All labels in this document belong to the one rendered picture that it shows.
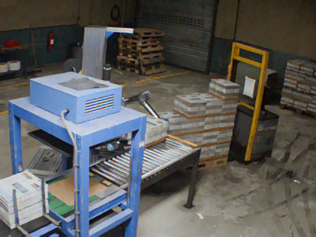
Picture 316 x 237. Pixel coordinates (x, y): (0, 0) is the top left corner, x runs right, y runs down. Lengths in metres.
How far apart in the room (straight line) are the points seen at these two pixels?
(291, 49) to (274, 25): 0.89
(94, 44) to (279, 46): 7.74
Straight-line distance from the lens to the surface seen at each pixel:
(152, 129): 4.04
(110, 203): 3.11
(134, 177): 2.98
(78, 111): 2.51
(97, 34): 4.27
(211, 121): 5.30
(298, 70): 9.42
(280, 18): 11.20
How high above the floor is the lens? 2.45
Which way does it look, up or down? 20 degrees down
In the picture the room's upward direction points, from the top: 6 degrees clockwise
